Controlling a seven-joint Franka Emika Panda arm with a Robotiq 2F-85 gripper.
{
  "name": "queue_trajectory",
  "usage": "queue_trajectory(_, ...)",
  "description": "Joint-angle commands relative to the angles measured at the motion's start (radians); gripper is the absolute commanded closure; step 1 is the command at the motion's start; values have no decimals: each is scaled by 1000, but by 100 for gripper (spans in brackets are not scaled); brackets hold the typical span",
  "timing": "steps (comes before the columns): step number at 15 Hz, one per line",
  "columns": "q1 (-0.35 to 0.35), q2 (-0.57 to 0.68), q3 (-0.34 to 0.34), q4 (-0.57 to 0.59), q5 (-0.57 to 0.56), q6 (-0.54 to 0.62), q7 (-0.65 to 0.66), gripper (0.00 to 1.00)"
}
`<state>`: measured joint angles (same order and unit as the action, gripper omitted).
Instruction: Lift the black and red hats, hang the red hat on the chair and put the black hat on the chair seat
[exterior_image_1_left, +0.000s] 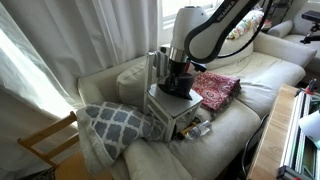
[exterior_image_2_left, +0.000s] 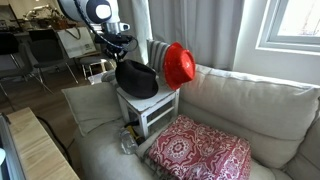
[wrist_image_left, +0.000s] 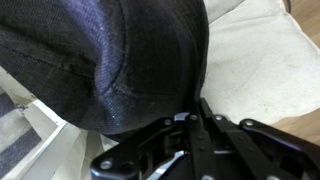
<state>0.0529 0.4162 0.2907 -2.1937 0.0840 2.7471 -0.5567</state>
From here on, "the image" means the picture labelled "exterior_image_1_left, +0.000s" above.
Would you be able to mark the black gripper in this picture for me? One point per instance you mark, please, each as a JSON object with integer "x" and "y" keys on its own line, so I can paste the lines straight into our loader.
{"x": 178, "y": 70}

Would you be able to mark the black felt hat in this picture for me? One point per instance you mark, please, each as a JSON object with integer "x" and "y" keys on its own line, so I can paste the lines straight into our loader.
{"x": 178, "y": 89}

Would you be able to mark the small white wooden chair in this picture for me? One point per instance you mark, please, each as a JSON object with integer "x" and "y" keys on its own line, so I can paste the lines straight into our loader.
{"x": 173, "y": 106}

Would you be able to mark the brown wooden chair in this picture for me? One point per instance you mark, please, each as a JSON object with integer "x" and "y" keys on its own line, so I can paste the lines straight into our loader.
{"x": 46, "y": 140}

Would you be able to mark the grey striped towel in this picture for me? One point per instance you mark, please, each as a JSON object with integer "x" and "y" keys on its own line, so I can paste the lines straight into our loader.
{"x": 161, "y": 65}

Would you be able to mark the red patterned folded cloth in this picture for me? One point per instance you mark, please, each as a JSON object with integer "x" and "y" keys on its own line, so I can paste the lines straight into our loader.
{"x": 216, "y": 88}

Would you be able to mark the yellow and black object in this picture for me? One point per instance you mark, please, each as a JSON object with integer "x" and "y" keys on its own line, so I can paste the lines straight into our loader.
{"x": 183, "y": 132}

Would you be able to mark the clear plastic bottle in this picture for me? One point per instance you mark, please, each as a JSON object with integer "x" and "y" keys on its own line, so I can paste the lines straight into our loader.
{"x": 200, "y": 130}

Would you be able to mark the beige fabric sofa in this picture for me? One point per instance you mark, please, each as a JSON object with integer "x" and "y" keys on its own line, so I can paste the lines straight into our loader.
{"x": 233, "y": 133}

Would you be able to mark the grey white lattice pillow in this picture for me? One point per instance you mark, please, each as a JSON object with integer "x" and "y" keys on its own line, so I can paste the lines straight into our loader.
{"x": 113, "y": 128}

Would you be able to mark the plain beige cushion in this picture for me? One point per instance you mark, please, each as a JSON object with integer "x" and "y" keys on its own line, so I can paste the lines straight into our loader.
{"x": 153, "y": 163}

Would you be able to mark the white curtain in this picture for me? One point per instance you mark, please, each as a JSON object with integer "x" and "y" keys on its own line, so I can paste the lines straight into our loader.
{"x": 66, "y": 50}

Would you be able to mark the light wooden table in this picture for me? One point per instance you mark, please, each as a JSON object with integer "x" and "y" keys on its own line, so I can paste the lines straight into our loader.
{"x": 266, "y": 143}

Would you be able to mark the grey armchair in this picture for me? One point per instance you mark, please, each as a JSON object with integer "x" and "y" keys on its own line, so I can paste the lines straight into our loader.
{"x": 300, "y": 36}

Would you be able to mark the small red clamp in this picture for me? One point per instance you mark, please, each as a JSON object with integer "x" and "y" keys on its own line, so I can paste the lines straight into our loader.
{"x": 312, "y": 86}

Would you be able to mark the white cone lamp shade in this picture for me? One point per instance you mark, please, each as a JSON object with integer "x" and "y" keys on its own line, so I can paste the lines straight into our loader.
{"x": 310, "y": 125}

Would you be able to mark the aluminium frame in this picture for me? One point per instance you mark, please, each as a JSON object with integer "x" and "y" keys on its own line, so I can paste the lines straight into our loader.
{"x": 296, "y": 146}

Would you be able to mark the black camera on stand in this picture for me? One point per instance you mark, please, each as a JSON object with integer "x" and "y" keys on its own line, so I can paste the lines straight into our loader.
{"x": 311, "y": 20}

